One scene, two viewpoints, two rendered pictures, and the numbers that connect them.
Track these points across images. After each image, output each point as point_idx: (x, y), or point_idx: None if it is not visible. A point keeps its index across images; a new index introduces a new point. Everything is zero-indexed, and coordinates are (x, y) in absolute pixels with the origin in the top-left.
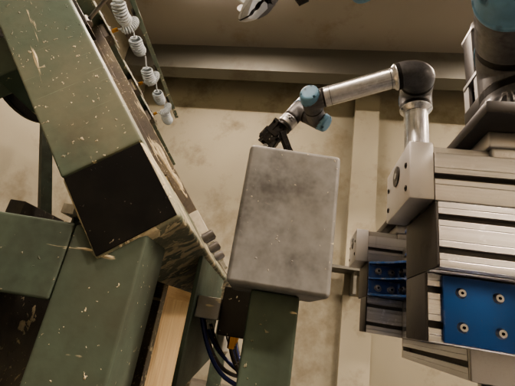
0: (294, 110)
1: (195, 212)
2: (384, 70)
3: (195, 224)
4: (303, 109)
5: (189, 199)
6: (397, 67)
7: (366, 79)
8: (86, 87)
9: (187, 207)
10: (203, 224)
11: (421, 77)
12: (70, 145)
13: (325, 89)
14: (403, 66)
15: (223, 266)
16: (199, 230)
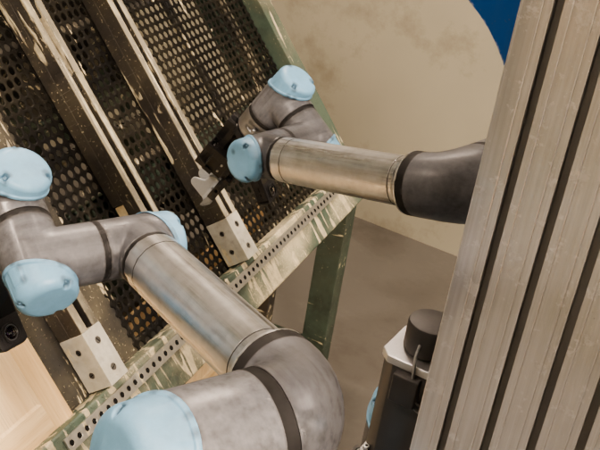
0: (263, 115)
1: (80, 338)
2: (378, 175)
3: (83, 356)
4: (279, 121)
5: (68, 315)
6: (395, 188)
7: (343, 179)
8: None
9: (67, 328)
10: (94, 359)
11: (451, 220)
12: None
13: (272, 161)
14: (406, 193)
15: (242, 259)
16: (90, 367)
